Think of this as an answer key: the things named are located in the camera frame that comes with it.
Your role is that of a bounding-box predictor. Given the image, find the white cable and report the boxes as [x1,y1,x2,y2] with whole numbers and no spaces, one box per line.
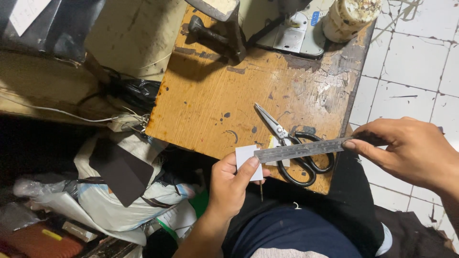
[0,93,149,131]

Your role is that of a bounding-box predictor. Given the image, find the person's lap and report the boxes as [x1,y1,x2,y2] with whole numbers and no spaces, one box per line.
[220,150,459,258]

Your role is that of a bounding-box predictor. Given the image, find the person's right hand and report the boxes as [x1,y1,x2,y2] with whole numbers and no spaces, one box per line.
[342,117,459,194]

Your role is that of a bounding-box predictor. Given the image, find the sewing machine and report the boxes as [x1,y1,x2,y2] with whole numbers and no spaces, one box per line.
[185,0,336,63]

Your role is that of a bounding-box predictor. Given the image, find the person's left hand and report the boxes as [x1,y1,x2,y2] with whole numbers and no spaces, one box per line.
[207,152,272,220]

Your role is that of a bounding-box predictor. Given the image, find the black handled scissors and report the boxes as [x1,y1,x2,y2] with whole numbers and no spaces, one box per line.
[254,102,335,188]

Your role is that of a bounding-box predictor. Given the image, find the steel ruler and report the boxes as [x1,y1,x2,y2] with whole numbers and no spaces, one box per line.
[253,136,354,164]

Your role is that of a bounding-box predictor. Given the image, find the dark brown leather piece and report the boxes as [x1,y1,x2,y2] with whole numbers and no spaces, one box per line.
[88,138,155,208]

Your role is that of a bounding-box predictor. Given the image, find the black box with white label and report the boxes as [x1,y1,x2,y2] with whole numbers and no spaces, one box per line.
[0,0,106,63]

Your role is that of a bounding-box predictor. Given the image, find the white and yellow paper scraps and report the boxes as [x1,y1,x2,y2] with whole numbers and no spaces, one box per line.
[265,135,292,167]

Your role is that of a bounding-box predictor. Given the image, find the white card piece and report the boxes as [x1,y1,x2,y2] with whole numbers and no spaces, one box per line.
[235,144,264,182]

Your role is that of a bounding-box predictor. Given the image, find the cream glue jar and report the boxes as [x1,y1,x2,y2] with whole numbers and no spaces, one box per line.
[322,0,383,44]

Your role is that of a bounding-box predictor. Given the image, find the black plastic bag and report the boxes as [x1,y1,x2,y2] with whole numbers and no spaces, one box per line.
[104,73,162,112]

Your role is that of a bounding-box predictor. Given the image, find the heap of bags and scraps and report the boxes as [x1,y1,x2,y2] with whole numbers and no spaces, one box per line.
[0,129,210,258]

